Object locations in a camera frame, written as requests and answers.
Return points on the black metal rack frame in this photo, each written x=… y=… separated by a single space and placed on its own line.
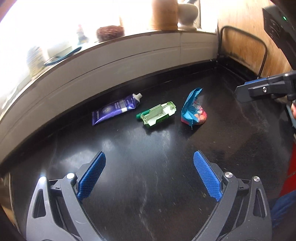
x=243 y=47

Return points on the person's right hand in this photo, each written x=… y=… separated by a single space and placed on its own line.
x=293 y=110

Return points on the green white marker pen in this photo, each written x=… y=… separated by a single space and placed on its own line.
x=138 y=116

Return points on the wooden cylinder jar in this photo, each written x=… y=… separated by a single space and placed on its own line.
x=164 y=15

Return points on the white ceramic pot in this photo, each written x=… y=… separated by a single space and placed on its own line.
x=187 y=14

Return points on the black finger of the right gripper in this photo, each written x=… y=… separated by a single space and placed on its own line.
x=261 y=88

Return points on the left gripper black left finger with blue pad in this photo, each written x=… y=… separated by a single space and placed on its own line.
x=56 y=211

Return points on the blue red snack wrapper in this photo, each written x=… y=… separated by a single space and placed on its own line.
x=192 y=113

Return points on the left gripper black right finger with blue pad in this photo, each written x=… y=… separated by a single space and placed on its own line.
x=242 y=210

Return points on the green white plastic case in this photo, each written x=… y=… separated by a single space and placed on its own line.
x=159 y=114

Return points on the brown scouring pad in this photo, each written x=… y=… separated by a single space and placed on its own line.
x=109 y=33

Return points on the purple toothpaste tube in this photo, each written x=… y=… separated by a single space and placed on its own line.
x=115 y=108

